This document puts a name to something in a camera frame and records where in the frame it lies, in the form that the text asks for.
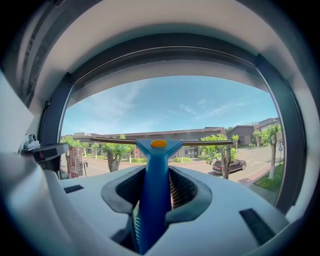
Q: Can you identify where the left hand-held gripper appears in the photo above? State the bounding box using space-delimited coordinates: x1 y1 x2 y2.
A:
21 134 70 173

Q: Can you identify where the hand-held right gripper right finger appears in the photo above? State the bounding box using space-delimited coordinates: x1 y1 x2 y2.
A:
154 165 291 254

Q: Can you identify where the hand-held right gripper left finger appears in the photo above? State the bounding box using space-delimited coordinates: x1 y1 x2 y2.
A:
59 164 147 252

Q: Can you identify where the blue squeegee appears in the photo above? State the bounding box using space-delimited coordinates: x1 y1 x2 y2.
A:
89 136 234 256

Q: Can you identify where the large window glass pane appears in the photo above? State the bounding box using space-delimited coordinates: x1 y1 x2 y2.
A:
59 74 286 208

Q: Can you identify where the dark red sign board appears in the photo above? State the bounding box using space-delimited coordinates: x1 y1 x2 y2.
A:
67 146 84 179

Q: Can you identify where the black car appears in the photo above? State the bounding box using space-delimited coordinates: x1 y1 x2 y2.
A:
212 159 247 175

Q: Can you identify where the small brown building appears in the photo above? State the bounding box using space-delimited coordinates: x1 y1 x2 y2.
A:
226 117 282 147

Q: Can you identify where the round blue road sign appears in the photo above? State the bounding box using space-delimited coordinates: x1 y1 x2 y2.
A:
277 141 285 166

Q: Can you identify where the dark brown building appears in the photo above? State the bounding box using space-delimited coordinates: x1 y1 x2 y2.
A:
61 126 227 163

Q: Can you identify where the window with dark frame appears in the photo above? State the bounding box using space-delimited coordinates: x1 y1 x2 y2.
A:
39 44 308 216

